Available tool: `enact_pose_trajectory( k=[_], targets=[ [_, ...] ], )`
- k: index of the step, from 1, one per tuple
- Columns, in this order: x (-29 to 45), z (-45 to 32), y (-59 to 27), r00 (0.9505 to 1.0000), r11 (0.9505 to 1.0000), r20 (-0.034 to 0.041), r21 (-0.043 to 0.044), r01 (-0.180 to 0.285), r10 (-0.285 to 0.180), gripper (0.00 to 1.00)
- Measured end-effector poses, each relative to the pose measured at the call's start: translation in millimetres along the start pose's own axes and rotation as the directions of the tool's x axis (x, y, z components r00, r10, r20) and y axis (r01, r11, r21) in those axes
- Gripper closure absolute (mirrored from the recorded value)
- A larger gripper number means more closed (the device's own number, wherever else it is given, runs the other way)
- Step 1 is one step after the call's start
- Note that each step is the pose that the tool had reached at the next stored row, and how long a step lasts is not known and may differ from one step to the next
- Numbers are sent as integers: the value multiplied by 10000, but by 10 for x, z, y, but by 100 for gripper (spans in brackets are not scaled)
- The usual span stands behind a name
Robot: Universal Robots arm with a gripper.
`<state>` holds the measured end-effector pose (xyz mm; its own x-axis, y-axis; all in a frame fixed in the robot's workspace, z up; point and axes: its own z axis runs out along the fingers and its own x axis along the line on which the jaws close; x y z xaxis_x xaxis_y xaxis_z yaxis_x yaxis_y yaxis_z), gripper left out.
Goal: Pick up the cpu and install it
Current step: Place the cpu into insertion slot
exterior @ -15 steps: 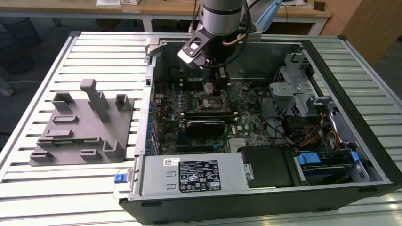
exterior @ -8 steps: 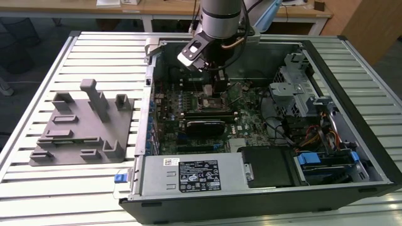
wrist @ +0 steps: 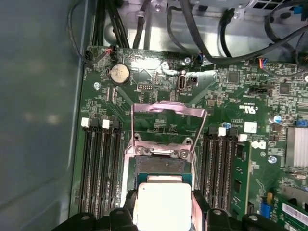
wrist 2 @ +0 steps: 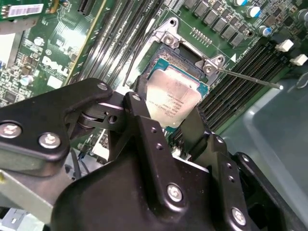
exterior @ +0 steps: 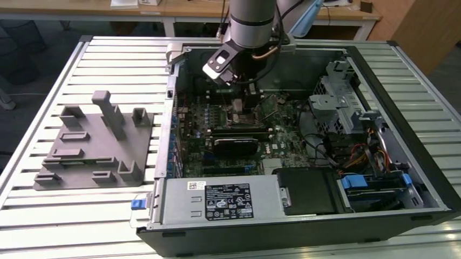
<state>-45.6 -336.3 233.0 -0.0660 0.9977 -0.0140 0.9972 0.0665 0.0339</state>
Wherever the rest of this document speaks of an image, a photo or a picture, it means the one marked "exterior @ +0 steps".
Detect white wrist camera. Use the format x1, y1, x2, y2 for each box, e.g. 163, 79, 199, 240
201, 44, 242, 86

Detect CPU socket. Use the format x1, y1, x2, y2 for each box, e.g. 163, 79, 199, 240
225, 106, 261, 128

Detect wooden desk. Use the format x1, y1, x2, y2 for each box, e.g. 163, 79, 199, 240
0, 0, 382, 35

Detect grey parts rack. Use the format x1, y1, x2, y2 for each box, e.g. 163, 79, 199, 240
32, 90, 155, 192

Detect black mesh bin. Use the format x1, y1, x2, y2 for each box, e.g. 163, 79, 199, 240
0, 20, 48, 84

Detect silver chipset heatsink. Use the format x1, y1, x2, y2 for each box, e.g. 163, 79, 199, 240
262, 158, 285, 175

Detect metal socket cover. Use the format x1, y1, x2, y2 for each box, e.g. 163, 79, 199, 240
261, 94, 281, 121

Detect cable with copper connector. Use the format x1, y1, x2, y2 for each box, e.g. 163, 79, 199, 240
251, 5, 289, 59

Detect coloured power wire bundle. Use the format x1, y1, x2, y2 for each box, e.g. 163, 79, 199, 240
339, 128, 396, 175

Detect black graphics card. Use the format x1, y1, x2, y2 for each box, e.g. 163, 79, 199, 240
211, 137, 259, 158

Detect blue disk carrier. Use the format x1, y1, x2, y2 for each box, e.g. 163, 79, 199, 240
341, 173, 413, 195

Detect green motherboard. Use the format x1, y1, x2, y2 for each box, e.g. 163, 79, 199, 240
172, 90, 314, 179

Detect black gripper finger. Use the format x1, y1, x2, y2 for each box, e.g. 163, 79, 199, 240
246, 83, 263, 114

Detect grey power supply unit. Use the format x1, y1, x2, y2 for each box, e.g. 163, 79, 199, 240
150, 176, 291, 226

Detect wooden cabinet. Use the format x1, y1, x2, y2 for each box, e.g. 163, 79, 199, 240
369, 0, 461, 75

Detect black PC case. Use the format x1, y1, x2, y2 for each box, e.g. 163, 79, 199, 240
135, 40, 456, 257

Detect metal drive cage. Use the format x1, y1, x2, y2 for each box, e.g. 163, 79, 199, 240
309, 60, 389, 135

